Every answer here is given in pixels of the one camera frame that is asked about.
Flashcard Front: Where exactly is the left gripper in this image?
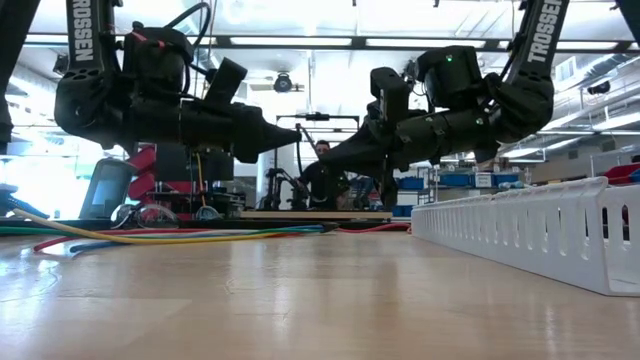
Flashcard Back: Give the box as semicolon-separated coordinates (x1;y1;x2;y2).
182;98;304;165

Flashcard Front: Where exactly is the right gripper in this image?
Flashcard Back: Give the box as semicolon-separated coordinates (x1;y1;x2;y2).
318;115;449;210

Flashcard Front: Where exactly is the white cable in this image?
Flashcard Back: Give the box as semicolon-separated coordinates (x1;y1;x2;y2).
139;229;281;239

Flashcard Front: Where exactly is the white slotted cable duct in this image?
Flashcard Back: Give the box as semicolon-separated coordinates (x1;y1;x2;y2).
409;175;640;298

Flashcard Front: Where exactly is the thick red cable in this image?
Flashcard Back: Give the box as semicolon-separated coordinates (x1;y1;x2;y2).
32;227;311;254

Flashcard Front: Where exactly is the green cable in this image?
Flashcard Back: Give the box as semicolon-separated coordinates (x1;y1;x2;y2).
0;225;326;239

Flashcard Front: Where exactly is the person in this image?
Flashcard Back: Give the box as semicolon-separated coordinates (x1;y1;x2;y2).
297;139;351;211

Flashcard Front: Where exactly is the ceiling light strip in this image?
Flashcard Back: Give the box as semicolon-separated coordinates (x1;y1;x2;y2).
228;36;354;48

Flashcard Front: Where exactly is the rack with blue bins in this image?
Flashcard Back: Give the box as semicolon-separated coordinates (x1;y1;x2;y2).
392;169;524;219

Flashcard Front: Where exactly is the black monitor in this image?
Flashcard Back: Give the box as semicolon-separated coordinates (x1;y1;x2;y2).
154;143;236;185

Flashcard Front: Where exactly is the red tool cart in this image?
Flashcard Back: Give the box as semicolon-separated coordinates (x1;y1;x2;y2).
125;146;199;221

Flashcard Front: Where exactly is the grey tilted screen panel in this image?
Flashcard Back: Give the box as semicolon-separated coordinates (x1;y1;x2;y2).
78;157;140;221

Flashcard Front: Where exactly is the ceiling air vent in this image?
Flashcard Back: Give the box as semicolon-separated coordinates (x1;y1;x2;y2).
554;55;580;84

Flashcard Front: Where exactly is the red storage bin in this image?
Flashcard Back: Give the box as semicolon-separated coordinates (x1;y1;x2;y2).
603;162;640;187

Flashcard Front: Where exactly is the black frame stand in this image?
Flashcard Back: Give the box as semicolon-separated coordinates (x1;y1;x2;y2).
274;112;362;211

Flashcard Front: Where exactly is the black ceiling camera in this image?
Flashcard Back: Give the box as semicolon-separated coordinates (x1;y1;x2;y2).
272;72;295;95

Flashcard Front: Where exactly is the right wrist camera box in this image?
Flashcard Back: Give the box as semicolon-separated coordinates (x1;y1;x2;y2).
369;66;412;139

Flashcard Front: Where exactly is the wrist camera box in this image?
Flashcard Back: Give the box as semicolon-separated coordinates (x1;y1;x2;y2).
202;56;249;107
369;66;412;139

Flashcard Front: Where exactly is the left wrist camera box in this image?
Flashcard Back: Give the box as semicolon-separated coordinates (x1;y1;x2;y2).
202;56;249;107

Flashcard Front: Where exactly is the black table edge rail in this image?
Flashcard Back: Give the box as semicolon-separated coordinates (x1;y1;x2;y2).
0;215;414;234

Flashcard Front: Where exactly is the red tie strap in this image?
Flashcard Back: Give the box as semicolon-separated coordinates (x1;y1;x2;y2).
129;30;167;50

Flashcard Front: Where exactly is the silver ceiling air duct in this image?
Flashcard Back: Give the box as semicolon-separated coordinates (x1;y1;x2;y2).
549;52;640;109

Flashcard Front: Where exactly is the black base bracket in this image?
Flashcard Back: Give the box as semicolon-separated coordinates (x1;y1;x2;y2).
0;182;51;221

